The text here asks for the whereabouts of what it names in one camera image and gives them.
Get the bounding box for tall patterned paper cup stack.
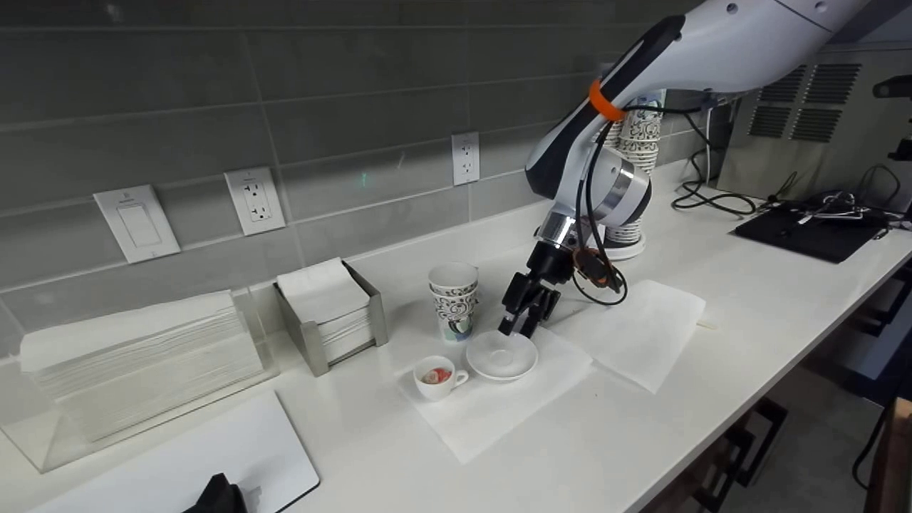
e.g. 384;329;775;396
612;107;670;184

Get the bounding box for black counter mat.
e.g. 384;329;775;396
730;201;891;266

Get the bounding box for white paper napkin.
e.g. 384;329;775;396
554;278;709;396
408;325;595;467

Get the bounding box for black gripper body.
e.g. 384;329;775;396
524;239;578;294

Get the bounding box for black counter cable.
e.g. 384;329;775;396
668;151;763;221

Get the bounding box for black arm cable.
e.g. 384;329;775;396
568;103;633;308

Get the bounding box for orange cable strap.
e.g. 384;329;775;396
585;80;628;127

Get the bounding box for black metal stool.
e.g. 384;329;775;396
689;396;792;513

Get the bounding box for round white cup tray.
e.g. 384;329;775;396
594;227;649;266

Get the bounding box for dark blue cabinet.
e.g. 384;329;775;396
812;269;912;408

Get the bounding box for folded white napkin stack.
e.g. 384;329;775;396
276;258;368;366

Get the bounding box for metal napkin holder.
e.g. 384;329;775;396
271;258;390;379

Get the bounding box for brown wooden post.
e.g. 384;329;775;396
863;396;912;513

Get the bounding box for tangled grey cables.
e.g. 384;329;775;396
794;185;901;228

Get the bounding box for small black object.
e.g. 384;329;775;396
182;472;250;513

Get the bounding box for white wall outlet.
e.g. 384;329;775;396
223;165;289;239
447;131;485;188

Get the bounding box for white blank switch plate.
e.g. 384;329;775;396
92;184;182;266

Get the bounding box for wrist camera orange mount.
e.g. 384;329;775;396
571;246;621;294

